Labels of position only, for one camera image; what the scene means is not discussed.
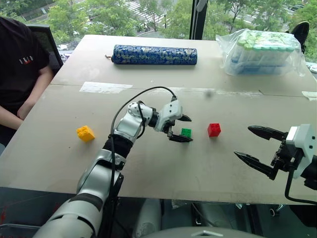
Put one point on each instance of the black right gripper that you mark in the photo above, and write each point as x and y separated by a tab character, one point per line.
284	158

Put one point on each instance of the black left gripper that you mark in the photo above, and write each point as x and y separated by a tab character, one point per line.
169	127

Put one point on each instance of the green toy brick cube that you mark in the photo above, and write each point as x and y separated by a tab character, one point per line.
186	132

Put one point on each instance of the person's bare right forearm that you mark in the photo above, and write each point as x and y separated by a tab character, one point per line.
7	117

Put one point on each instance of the person's bare left forearm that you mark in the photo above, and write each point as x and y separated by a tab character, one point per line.
37	94

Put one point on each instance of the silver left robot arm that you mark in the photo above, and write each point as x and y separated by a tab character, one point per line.
94	178

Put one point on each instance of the red toy brick cube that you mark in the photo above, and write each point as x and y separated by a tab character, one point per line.
214	130

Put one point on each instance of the black chair caster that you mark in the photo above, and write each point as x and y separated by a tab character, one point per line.
276	210

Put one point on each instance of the pale tape strip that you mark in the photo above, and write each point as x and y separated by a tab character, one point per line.
310	95

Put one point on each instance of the blue patterned fabric roll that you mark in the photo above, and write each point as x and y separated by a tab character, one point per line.
154	55

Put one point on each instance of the white tape patch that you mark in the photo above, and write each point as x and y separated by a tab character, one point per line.
105	87

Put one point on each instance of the clear bag of capped bottles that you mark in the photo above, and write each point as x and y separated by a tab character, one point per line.
262	53

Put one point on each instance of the grey rounded leg shape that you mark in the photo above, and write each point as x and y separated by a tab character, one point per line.
147	218

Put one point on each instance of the yellow toy brick cube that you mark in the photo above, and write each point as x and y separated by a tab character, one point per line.
86	134

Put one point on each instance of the black chair back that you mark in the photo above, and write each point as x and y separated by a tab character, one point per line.
301	33

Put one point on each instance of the black mesh office chair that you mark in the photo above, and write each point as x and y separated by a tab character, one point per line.
50	47

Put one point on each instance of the person in black T-shirt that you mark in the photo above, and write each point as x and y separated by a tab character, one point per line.
17	74

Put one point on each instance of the clear plastic bin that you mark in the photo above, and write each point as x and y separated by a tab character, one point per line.
17	230

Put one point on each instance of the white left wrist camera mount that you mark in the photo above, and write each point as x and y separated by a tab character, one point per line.
171	111

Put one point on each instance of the black window frame post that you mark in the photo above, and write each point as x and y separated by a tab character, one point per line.
196	19

